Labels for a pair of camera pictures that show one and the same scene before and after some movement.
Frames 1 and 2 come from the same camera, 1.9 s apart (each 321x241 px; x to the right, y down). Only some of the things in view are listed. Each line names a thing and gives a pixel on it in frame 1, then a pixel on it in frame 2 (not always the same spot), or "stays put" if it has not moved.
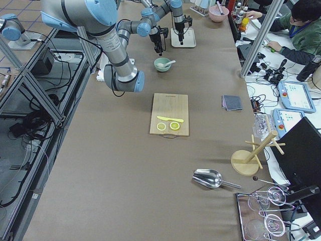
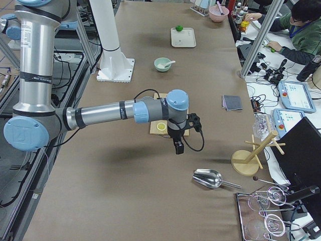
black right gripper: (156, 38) to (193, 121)
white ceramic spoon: (169, 63) stays put
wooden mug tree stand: (247, 162) stays put
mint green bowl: (163, 60) stays put
